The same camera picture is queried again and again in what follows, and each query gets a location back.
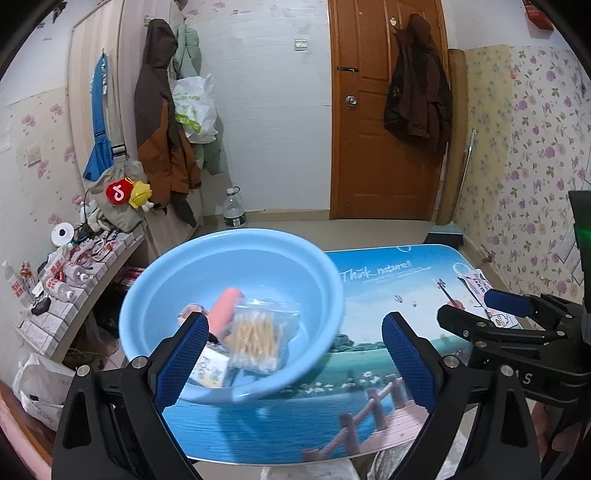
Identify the brown wooden door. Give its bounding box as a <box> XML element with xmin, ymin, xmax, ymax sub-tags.
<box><xmin>329</xmin><ymin>0</ymin><xmax>451</xmax><ymax>221</ymax></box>

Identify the person's leg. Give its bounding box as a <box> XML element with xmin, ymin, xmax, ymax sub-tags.
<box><xmin>261</xmin><ymin>462</ymin><xmax>363</xmax><ymax>480</ymax></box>
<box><xmin>367</xmin><ymin>434</ymin><xmax>467</xmax><ymax>480</ymax></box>

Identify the white green plastic bag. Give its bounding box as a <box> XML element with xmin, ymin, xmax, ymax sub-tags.
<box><xmin>171</xmin><ymin>74</ymin><xmax>219</xmax><ymax>144</ymax></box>

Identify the cluster of red label bottles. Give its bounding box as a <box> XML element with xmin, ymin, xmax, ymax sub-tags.
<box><xmin>2</xmin><ymin>258</ymin><xmax>100</xmax><ymax>305</ymax></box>

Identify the pink wet wipes packet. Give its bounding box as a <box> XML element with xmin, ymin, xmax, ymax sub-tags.
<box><xmin>455</xmin><ymin>270</ymin><xmax>522</xmax><ymax>329</ymax></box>

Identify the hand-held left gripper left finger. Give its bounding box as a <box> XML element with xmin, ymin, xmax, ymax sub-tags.
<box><xmin>52</xmin><ymin>311</ymin><xmax>211</xmax><ymax>480</ymax></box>

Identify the landscape printed desktop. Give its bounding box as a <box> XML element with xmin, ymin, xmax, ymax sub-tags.
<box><xmin>159</xmin><ymin>244</ymin><xmax>525</xmax><ymax>462</ymax></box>

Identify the large clear water bottle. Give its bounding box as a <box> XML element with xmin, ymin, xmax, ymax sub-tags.
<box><xmin>223</xmin><ymin>187</ymin><xmax>245</xmax><ymax>229</ymax></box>

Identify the blue grey shoulder bag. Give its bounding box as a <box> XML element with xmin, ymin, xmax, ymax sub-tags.
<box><xmin>83</xmin><ymin>53</ymin><xmax>146</xmax><ymax>232</ymax></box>

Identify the person's left leg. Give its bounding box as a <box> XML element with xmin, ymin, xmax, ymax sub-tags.
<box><xmin>261</xmin><ymin>462</ymin><xmax>363</xmax><ymax>480</ymax></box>

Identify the red wall fixture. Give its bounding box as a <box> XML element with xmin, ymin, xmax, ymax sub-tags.
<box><xmin>526</xmin><ymin>0</ymin><xmax>555</xmax><ymax>31</ymax></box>

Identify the person's right hand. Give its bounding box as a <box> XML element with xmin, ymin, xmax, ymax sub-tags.
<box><xmin>549</xmin><ymin>407</ymin><xmax>591</xmax><ymax>463</ymax></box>

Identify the pink lint roller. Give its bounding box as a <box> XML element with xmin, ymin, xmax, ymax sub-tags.
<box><xmin>208</xmin><ymin>287</ymin><xmax>243</xmax><ymax>342</ymax></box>

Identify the person's right leg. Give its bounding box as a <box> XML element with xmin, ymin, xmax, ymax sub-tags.
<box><xmin>367</xmin><ymin>434</ymin><xmax>467</xmax><ymax>480</ymax></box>

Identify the metal pole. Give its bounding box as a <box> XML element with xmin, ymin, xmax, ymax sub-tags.
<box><xmin>450</xmin><ymin>129</ymin><xmax>477</xmax><ymax>232</ymax></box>

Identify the pale green hanging jacket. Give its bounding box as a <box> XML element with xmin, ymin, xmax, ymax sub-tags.
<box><xmin>173</xmin><ymin>23</ymin><xmax>228</xmax><ymax>176</ymax></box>

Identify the cotton swab bag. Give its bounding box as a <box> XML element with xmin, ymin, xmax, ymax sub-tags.
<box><xmin>221</xmin><ymin>298</ymin><xmax>300</xmax><ymax>374</ymax></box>

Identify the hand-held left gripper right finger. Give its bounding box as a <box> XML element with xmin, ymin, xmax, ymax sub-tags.
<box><xmin>381</xmin><ymin>311</ymin><xmax>541</xmax><ymax>480</ymax></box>

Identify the pink plastic holder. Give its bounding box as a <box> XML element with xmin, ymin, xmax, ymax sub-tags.
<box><xmin>178</xmin><ymin>304</ymin><xmax>208</xmax><ymax>326</ymax></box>

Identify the brown orange hanging jacket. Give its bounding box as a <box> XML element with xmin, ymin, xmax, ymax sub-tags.
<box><xmin>134</xmin><ymin>18</ymin><xmax>202</xmax><ymax>227</ymax></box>

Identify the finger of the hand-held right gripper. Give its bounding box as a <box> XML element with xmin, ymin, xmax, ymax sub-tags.
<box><xmin>437</xmin><ymin>302</ymin><xmax>556</xmax><ymax>352</ymax></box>
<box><xmin>484</xmin><ymin>288</ymin><xmax>574</xmax><ymax>320</ymax></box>

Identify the crumpled white plastic bag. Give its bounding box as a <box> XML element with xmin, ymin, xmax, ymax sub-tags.
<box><xmin>13</xmin><ymin>353</ymin><xmax>77</xmax><ymax>418</ymax></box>

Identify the beige upright board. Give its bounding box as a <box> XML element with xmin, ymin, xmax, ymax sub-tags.
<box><xmin>436</xmin><ymin>48</ymin><xmax>472</xmax><ymax>227</ymax></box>

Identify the yellow white tissue packet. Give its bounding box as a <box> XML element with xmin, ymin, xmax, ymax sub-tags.
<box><xmin>187</xmin><ymin>346</ymin><xmax>232</xmax><ymax>388</ymax></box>

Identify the blue plastic basin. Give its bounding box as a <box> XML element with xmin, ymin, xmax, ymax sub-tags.
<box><xmin>119</xmin><ymin>228</ymin><xmax>347</xmax><ymax>404</ymax></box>

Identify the dark brown hanging jacket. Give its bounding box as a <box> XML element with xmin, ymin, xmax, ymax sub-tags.
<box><xmin>384</xmin><ymin>14</ymin><xmax>453</xmax><ymax>155</ymax></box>

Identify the dark dustpan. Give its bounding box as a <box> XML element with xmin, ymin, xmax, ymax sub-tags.
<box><xmin>424</xmin><ymin>224</ymin><xmax>465</xmax><ymax>245</ymax></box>

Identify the yellow plush charm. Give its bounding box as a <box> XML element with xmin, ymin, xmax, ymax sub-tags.
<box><xmin>128</xmin><ymin>180</ymin><xmax>153</xmax><ymax>212</ymax></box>

